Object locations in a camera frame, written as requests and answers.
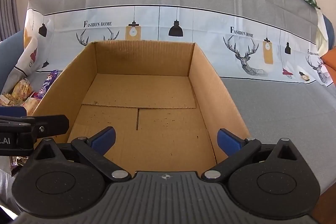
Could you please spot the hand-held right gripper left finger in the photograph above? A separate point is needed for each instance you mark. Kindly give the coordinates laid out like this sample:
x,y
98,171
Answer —
x,y
103,140

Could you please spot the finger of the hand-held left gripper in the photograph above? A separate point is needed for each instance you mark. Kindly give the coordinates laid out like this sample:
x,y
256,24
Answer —
x,y
11,111
53,124

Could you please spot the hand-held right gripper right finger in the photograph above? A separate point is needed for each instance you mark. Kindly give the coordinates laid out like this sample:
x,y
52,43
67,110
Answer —
x,y
229,142

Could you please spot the cardboard box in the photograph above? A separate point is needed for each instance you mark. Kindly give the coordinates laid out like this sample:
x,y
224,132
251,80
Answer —
x,y
144,87

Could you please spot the clear grain snack packet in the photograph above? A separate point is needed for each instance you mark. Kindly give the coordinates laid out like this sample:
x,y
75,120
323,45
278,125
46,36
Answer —
x,y
8,99

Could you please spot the pale yellow snack packet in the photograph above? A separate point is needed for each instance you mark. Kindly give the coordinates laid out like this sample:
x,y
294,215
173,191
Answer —
x,y
31,105

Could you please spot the shiny crinkled snack packet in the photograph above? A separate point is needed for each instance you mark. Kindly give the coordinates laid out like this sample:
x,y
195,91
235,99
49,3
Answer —
x,y
16,164

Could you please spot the clear yellow biscuit packet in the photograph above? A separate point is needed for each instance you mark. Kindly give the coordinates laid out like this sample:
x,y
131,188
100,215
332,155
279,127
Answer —
x,y
23,90

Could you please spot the purple snack packet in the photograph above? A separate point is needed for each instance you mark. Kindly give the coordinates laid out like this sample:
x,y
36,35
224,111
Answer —
x,y
48,82

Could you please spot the orange cushion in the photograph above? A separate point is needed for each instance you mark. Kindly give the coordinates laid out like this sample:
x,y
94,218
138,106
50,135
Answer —
x,y
330,62

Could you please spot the cream pillow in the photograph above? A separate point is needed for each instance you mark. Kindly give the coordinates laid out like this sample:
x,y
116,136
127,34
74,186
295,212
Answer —
x,y
322,35

